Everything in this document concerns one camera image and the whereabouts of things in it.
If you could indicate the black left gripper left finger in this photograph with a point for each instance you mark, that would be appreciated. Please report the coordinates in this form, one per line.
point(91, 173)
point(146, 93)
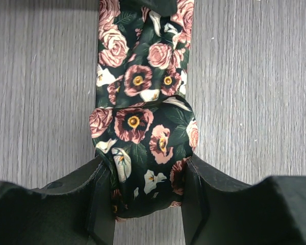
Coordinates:
point(75, 209)

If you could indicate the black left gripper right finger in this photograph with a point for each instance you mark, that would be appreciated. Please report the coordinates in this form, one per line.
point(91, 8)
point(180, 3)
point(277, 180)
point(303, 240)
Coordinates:
point(218, 209)

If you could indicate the floral rose necktie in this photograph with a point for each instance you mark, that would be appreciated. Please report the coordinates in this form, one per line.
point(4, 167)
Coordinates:
point(142, 126)

